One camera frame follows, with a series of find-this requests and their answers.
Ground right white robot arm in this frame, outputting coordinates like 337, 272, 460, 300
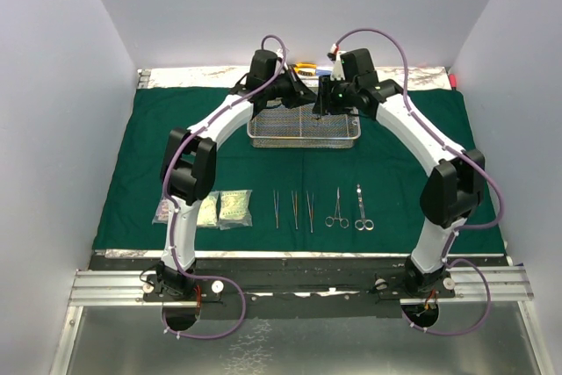
313, 46, 485, 297

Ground dark green surgical cloth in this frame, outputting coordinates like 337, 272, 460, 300
91, 86, 506, 256

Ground steel tweezers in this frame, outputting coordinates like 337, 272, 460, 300
291, 191, 299, 230
273, 190, 280, 229
306, 191, 314, 234

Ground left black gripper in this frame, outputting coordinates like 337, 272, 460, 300
264, 65, 316, 109

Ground blue red pen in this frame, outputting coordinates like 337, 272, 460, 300
315, 69, 331, 76

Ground metal mesh instrument tray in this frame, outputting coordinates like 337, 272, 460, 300
247, 102, 361, 149

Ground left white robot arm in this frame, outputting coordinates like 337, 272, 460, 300
156, 49, 316, 300

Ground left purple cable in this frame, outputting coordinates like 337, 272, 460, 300
161, 34, 246, 341

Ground steel forceps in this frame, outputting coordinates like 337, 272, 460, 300
325, 188, 349, 229

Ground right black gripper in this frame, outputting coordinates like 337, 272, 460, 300
312, 75, 357, 116

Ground green packet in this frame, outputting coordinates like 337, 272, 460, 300
219, 190, 252, 230

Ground pink instrument packet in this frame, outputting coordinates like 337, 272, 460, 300
152, 198, 169, 224

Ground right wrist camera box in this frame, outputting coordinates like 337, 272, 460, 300
330, 54, 345, 82

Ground steel surgical scissors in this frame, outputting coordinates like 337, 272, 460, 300
354, 184, 375, 231

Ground aluminium extrusion frame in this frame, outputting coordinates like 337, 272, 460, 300
47, 68, 541, 375

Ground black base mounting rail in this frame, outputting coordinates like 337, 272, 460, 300
71, 255, 511, 325

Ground yellow handled pliers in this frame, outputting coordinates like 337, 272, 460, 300
292, 62, 317, 77

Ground red marker at edge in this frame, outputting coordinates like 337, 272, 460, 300
449, 74, 458, 90

